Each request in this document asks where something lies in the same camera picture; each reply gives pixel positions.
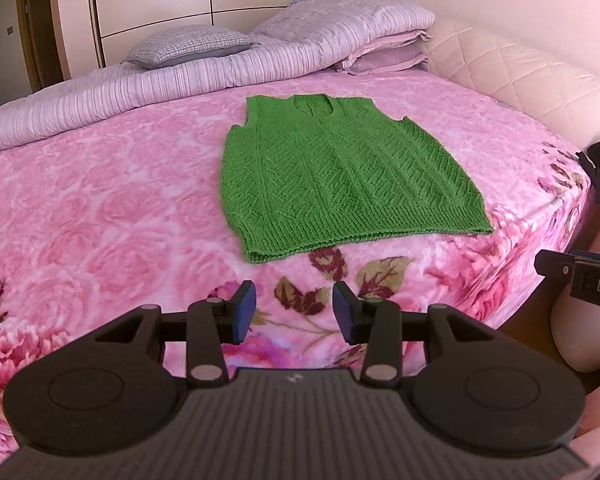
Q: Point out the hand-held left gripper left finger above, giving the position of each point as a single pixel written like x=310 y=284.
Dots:
x=245 y=310

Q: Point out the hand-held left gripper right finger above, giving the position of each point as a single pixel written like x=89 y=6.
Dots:
x=342 y=315

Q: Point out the green knit vest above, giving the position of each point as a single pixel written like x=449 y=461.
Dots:
x=340 y=180

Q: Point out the white laundry bin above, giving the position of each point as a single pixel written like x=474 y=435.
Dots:
x=590 y=340

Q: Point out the pink floral blanket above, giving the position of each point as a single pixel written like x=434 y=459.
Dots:
x=105 y=220

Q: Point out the white quilted headboard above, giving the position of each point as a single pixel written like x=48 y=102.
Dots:
x=520 y=65

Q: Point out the striped lilac duvet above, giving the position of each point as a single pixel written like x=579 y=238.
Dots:
x=130 y=90

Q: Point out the checkered grey pillow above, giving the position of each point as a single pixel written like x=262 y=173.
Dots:
x=190 y=46

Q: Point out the pink pillow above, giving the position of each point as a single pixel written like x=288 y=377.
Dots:
x=395 y=44

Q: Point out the striped lilac pillow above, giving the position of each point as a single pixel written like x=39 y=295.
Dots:
x=340 y=20

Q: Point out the wooden door frame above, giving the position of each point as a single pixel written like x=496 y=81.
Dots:
x=40 y=25

